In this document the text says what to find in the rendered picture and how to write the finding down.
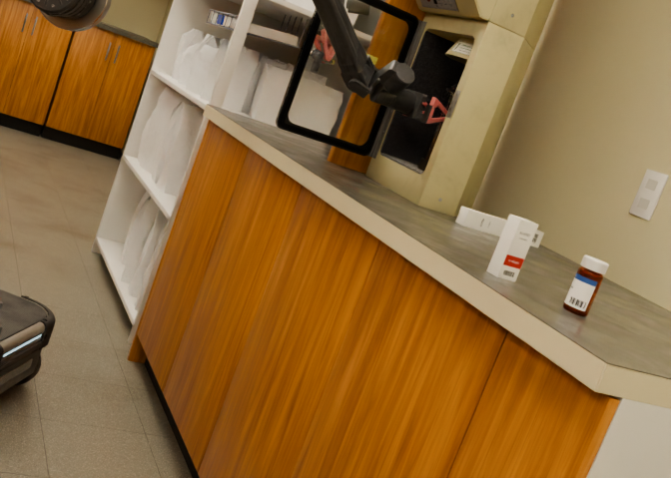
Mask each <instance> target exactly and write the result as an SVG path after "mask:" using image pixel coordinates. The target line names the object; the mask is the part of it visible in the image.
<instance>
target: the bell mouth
mask: <svg viewBox="0 0 671 478"><path fill-rule="evenodd" d="M473 44H474V40H472V39H469V38H464V37H460V38H459V40H458V41H457V42H456V43H455V44H454V45H453V46H452V47H451V48H450V49H449V50H448V51H447V52H446V53H445V55H446V56H447V57H449V58H451V59H453V60H455V61H457V62H460V63H462V64H465V65H466V62H467V59H468V57H469V54H470V52H471V49H472V47H473Z"/></svg>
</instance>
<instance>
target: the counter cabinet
mask: <svg viewBox="0 0 671 478"><path fill-rule="evenodd" d="M127 359H128V360H129V361H134V362H140V363H144V364H145V366H146V368H147V371H148V373H149V376H150V378H151V380H152V383H153V385H154V387H155V390H156V392H157V395H158V397H159V399H160V402H161V404H162V406H163V409H164V411H165V413H166V416H167V418H168V421H169V423H170V425H171V428H172V430H173V432H174V435H175V437H176V439H177V442H178V444H179V447H180V449H181V451H182V454H183V456H184V458H185V461H186V463H187V466H188V468H189V470H190V473H191V475H192V477H193V478H671V409H670V408H665V407H661V406H657V405H652V404H648V403H643V402H639V401H634V400H630V399H625V398H621V397H616V396H612V395H607V394H603V393H598V392H595V391H593V390H592V389H590V388H589V387H587V386H586V385H585V384H583V383H582V382H580V381H579V380H578V379H576V378H575V377H573V376H572V375H570V374H569V373H568V372H566V371H565V370H563V369H562V368H561V367H559V366H558V365H556V364H555V363H553V362H552V361H551V360H549V359H548V358H546V357H545V356H544V355H542V354H541V353H539V352H538V351H536V350H535V349H534V348H532V347H531V346H529V345H528V344H527V343H525V342H524V341H522V340H521V339H520V338H518V337H517V336H515V335H514V334H512V333H511V332H510V331H508V330H507V329H505V328H504V327H503V326H501V325H500V324H498V323H497V322H495V321H494V320H493V319H491V318H490V317H488V316H487V315H486V314H484V313H483V312H481V311H480V310H478V309H477V308H476V307H474V306H473V305H471V304H470V303H469V302H467V301H466V300H464V299H463V298H461V297H460V296H459V295H457V294H456V293H454V292H453V291H452V290H450V289H449V288H447V287H446V286H445V285H443V284H442V283H440V282H439V281H437V280H436V279H435V278H433V277H432V276H430V275H429V274H428V273H426V272H425V271H423V270H422V269H420V268H419V267H418V266H416V265H415V264H413V263H412V262H411V261H409V260H408V259H406V258H405V257H403V256H402V255H401V254H399V253H398V252H396V251H395V250H394V249H392V248H391V247H389V246H388V245H386V244H385V243H384V242H382V241H381V240H379V239H378V238H376V237H375V236H373V235H372V234H370V233H369V232H368V231H366V230H365V229H363V228H362V227H361V226H359V225H358V224H356V223H355V222H354V221H352V220H351V219H349V218H348V217H346V216H345V215H344V214H342V213H341V212H339V211H338V210H337V209H335V208H334V207H332V206H331V205H329V204H328V203H327V202H325V201H324V200H322V199H321V198H320V197H318V196H317V195H315V194H314V193H312V192H311V191H310V190H308V189H307V188H305V187H304V186H303V185H301V184H300V183H298V182H297V181H295V180H294V179H293V178H291V177H290V176H288V175H287V174H286V173H284V172H283V171H281V170H280V169H278V168H277V167H276V166H274V165H273V164H271V163H270V162H269V161H267V160H266V159H264V158H263V157H262V156H260V155H259V154H257V153H256V152H254V151H253V150H252V149H250V148H249V147H247V146H246V145H245V144H243V143H242V142H240V141H239V140H237V139H236V138H235V137H233V136H232V135H230V134H229V133H228V132H226V131H225V130H223V129H222V128H220V127H219V126H218V125H216V124H215V123H213V122H212V121H211V120H209V122H208V124H207V127H206V130H205V133H204V135H203V138H202V141H201V144H200V147H199V150H198V153H197V156H196V158H195V161H194V164H193V167H192V170H191V173H190V176H189V179H188V182H187V185H186V188H185V191H184V194H183V196H182V199H181V202H180V205H179V208H178V211H177V214H176V217H175V220H174V223H173V226H172V229H171V231H170V234H169V237H168V240H167V243H166V246H165V249H164V252H163V255H162V258H161V261H160V264H159V267H158V269H157V272H156V275H155V278H154V281H153V284H152V287H151V290H150V293H149V296H148V299H147V302H146V304H145V307H144V310H143V313H142V316H141V319H140V322H139V325H138V328H137V331H136V334H135V337H134V340H133V342H132V345H131V348H130V351H129V354H128V357H127Z"/></svg>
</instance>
